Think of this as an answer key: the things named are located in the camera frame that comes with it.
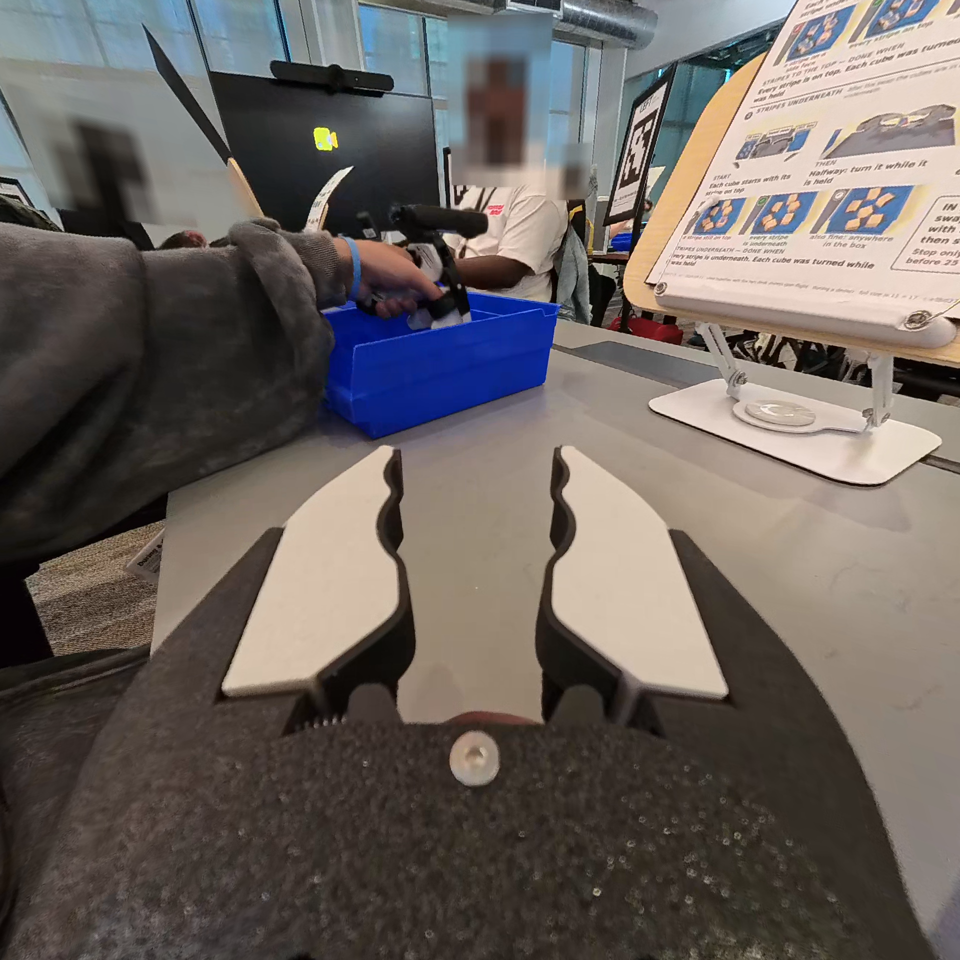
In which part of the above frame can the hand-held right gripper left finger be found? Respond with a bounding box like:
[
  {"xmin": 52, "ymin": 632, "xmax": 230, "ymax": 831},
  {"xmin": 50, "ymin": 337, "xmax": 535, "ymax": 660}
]
[{"xmin": 221, "ymin": 445, "xmax": 417, "ymax": 732}]

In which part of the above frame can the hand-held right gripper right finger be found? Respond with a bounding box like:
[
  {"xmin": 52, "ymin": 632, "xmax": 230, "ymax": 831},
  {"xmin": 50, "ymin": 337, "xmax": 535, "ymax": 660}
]
[{"xmin": 536, "ymin": 445, "xmax": 730, "ymax": 729}]

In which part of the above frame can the person's left forearm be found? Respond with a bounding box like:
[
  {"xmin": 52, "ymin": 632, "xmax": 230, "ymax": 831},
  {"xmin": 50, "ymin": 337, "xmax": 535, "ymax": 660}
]
[{"xmin": 0, "ymin": 217, "xmax": 354, "ymax": 564}]

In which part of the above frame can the person's left hand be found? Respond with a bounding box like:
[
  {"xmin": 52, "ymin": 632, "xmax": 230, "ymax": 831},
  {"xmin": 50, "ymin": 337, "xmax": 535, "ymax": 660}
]
[{"xmin": 352, "ymin": 238, "xmax": 444, "ymax": 320}]

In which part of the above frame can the black display screen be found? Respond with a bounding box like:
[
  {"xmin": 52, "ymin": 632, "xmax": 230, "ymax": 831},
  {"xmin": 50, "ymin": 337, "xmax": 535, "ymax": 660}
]
[{"xmin": 210, "ymin": 60, "xmax": 442, "ymax": 241}]

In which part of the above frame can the grey jacket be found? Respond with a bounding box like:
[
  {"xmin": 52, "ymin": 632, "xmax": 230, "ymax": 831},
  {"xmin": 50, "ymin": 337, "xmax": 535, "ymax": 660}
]
[{"xmin": 555, "ymin": 225, "xmax": 594, "ymax": 324}]

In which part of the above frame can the white paper sheet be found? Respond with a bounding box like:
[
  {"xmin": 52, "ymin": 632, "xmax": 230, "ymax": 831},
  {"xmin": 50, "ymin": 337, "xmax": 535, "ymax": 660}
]
[{"xmin": 303, "ymin": 165, "xmax": 355, "ymax": 234}]

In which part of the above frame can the white paper label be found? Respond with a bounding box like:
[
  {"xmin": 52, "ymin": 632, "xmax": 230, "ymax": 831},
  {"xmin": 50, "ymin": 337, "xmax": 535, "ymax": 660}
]
[{"xmin": 126, "ymin": 528, "xmax": 166, "ymax": 582}]

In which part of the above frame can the thin wooden board stand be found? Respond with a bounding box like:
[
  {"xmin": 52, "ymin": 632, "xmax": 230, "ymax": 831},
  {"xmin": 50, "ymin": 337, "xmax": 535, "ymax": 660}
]
[{"xmin": 142, "ymin": 22, "xmax": 265, "ymax": 220}]

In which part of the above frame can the black white marker sign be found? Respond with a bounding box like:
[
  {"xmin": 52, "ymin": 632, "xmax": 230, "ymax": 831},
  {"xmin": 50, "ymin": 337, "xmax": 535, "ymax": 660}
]
[{"xmin": 603, "ymin": 63, "xmax": 676, "ymax": 226}]

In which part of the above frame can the white stand with wooden board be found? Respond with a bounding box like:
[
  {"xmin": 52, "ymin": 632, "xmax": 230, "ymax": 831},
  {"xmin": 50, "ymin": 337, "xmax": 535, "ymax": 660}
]
[{"xmin": 622, "ymin": 0, "xmax": 960, "ymax": 487}]

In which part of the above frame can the printed instruction sheet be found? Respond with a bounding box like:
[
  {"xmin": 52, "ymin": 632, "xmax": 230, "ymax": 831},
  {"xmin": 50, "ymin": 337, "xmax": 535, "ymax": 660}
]
[{"xmin": 645, "ymin": 0, "xmax": 960, "ymax": 320}]

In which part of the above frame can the silver air duct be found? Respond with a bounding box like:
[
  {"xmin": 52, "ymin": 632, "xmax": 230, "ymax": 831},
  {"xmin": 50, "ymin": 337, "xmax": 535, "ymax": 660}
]
[{"xmin": 558, "ymin": 0, "xmax": 660, "ymax": 50}]

